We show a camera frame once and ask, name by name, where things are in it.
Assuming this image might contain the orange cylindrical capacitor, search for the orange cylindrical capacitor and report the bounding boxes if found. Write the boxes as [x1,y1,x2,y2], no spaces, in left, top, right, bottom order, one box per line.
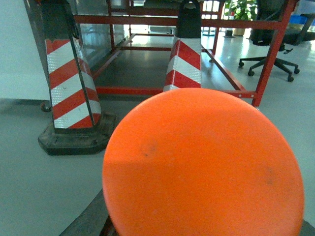
[102,88,304,236]

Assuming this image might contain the right red white bollard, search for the right red white bollard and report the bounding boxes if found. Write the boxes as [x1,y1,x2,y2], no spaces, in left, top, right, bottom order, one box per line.
[163,0,202,91]

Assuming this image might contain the red white bollard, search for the red white bollard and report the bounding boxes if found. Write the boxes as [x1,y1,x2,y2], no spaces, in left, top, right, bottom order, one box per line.
[163,0,202,91]
[25,0,117,155]

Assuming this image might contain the left red white bollard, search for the left red white bollard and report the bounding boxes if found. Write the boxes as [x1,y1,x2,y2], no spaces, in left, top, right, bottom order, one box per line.
[25,0,117,155]

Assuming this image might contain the potted green plant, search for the potted green plant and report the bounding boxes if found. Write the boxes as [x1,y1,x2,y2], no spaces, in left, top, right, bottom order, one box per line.
[224,0,257,38]

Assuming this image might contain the black office chair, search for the black office chair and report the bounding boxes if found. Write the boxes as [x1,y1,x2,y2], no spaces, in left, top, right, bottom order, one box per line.
[238,0,315,83]

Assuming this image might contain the red metal workbench frame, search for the red metal workbench frame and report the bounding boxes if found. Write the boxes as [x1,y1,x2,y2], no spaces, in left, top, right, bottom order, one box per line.
[72,0,300,108]

